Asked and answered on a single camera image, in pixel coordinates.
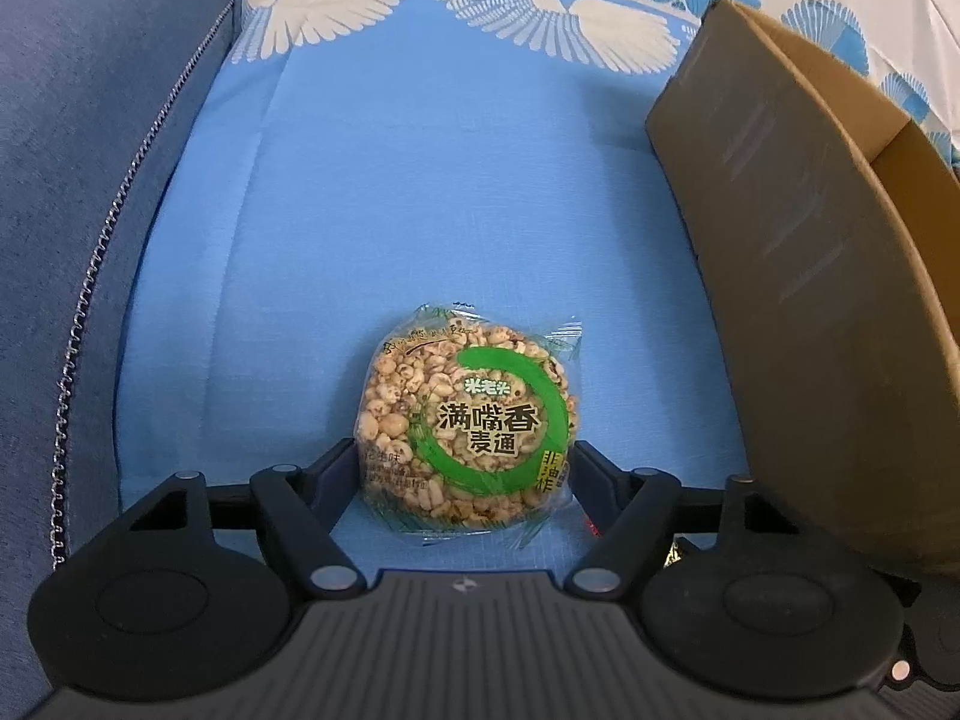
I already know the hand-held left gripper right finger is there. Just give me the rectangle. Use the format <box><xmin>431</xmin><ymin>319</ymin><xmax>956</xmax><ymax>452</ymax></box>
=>
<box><xmin>564</xmin><ymin>439</ymin><xmax>815</xmax><ymax>601</ymax></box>

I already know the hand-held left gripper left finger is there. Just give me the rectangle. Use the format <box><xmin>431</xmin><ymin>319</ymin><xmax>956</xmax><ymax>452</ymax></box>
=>
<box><xmin>120</xmin><ymin>436</ymin><xmax>368</xmax><ymax>601</ymax></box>

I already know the round puffed grain cake packet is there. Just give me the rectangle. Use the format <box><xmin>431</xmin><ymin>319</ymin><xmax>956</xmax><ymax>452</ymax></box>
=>
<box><xmin>354</xmin><ymin>301</ymin><xmax>586</xmax><ymax>548</ymax></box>

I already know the brown cardboard box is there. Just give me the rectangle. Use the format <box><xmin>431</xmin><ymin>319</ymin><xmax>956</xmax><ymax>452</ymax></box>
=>
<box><xmin>645</xmin><ymin>0</ymin><xmax>960</xmax><ymax>580</ymax></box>

